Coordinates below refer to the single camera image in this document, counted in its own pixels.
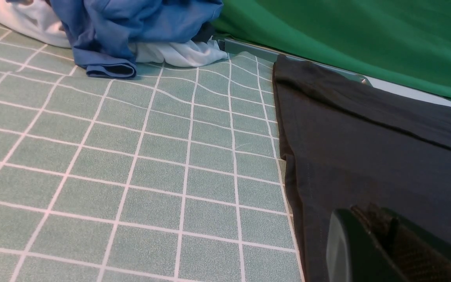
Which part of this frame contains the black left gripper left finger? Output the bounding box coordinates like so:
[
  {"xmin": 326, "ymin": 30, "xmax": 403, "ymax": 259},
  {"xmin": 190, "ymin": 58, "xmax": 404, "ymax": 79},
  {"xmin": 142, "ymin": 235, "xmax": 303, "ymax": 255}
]
[{"xmin": 326, "ymin": 209, "xmax": 406, "ymax": 282}]

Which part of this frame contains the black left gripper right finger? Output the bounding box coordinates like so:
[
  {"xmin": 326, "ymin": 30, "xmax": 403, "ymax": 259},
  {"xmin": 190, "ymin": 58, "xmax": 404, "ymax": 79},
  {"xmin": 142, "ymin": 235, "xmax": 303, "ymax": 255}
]
[{"xmin": 382, "ymin": 208, "xmax": 451, "ymax": 282}]

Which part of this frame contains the dark gray long-sleeve top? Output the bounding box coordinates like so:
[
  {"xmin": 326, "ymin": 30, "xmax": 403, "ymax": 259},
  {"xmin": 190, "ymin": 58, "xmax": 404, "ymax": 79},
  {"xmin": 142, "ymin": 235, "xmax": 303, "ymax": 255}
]
[{"xmin": 272, "ymin": 55, "xmax": 451, "ymax": 282}]

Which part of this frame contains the green checkered table mat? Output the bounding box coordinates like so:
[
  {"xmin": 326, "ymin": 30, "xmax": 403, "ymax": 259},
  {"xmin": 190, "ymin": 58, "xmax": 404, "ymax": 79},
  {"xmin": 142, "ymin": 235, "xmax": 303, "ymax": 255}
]
[{"xmin": 0, "ymin": 25, "xmax": 303, "ymax": 282}]

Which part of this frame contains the green backdrop cloth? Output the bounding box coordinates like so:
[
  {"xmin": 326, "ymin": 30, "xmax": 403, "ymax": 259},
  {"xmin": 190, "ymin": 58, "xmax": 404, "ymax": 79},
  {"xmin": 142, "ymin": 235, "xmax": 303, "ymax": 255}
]
[{"xmin": 213, "ymin": 0, "xmax": 451, "ymax": 101}]

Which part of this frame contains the blue crumpled garment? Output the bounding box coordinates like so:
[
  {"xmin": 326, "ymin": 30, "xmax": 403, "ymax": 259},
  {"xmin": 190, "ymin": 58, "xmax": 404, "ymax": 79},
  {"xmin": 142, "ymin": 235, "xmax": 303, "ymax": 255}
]
[{"xmin": 45, "ymin": 0, "xmax": 223, "ymax": 78}]

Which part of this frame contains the white crumpled garment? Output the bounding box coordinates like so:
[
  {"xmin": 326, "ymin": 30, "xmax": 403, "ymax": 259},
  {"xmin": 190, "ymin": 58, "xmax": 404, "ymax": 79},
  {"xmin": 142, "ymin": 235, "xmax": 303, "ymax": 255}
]
[{"xmin": 0, "ymin": 0, "xmax": 227, "ymax": 67}]

